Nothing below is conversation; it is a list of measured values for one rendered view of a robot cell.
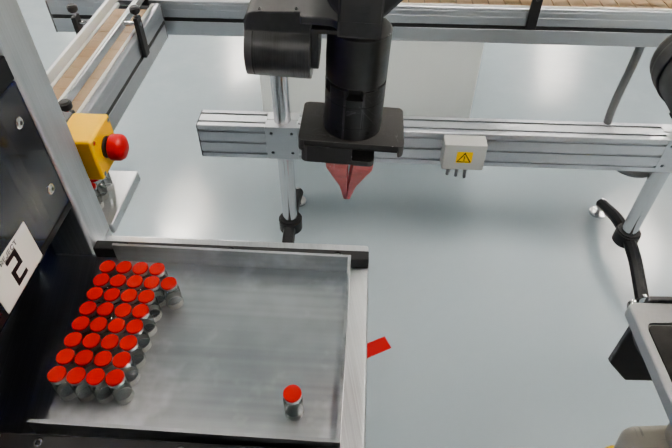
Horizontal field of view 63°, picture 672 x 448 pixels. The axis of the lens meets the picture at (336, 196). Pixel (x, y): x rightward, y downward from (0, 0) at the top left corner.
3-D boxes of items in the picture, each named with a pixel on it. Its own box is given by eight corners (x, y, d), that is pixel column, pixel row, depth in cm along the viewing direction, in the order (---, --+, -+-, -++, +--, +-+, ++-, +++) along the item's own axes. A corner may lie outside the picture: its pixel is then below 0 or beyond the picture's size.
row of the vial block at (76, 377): (75, 402, 65) (62, 383, 62) (127, 280, 78) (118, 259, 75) (93, 403, 65) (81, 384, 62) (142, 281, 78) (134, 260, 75)
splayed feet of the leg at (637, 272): (626, 316, 178) (643, 289, 169) (584, 207, 215) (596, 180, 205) (651, 317, 178) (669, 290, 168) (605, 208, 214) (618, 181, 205)
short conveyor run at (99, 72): (60, 241, 89) (22, 166, 78) (-33, 237, 89) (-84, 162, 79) (174, 38, 139) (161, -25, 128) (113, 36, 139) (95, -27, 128)
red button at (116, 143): (100, 165, 82) (92, 144, 79) (109, 148, 85) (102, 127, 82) (125, 166, 82) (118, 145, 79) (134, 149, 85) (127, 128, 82)
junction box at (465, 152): (441, 169, 161) (445, 144, 155) (439, 158, 165) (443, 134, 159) (482, 170, 161) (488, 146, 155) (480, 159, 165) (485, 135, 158)
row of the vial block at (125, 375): (112, 404, 65) (101, 385, 62) (158, 282, 78) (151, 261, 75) (131, 406, 65) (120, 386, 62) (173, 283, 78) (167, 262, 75)
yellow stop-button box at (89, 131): (57, 179, 82) (39, 140, 77) (76, 149, 87) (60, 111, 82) (107, 181, 82) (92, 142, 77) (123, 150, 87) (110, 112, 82)
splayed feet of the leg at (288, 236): (271, 300, 183) (268, 273, 173) (289, 196, 219) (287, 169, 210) (296, 301, 183) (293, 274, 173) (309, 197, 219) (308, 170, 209)
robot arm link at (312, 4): (388, -24, 40) (389, -72, 45) (228, -36, 40) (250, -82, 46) (373, 109, 48) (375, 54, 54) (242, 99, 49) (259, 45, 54)
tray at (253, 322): (38, 436, 62) (26, 422, 60) (119, 259, 81) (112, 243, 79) (339, 456, 61) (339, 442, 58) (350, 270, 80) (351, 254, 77)
